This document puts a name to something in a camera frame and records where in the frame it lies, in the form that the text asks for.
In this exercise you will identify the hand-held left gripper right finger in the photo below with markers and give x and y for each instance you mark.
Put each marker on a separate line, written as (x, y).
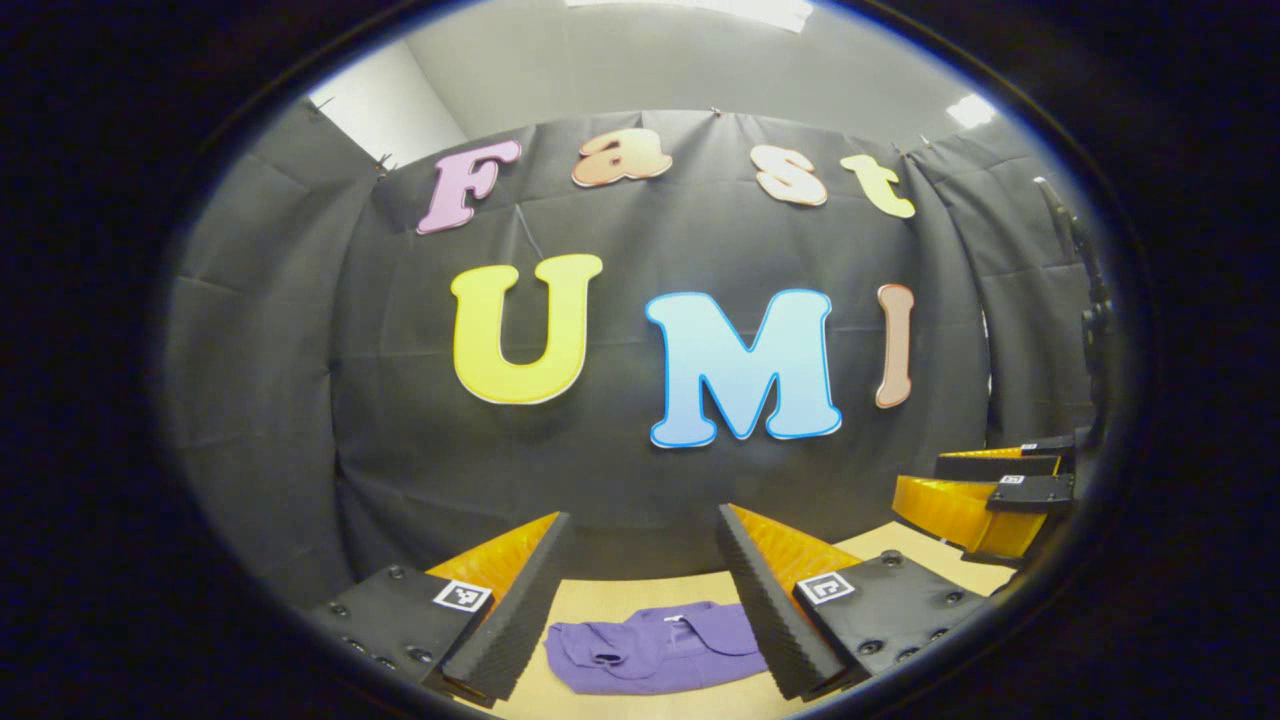
(765, 610)

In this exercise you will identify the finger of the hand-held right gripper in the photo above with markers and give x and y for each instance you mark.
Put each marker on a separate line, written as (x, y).
(960, 515)
(1000, 465)

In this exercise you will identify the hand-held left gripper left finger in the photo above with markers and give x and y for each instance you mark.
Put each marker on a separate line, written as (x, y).
(515, 625)

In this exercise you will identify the purple button shirt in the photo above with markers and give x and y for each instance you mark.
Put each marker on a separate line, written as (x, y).
(640, 655)

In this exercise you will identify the small ceiling light panel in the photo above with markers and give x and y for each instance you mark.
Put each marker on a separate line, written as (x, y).
(970, 110)

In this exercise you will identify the long ceiling light panel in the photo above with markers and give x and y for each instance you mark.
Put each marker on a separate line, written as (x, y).
(760, 12)

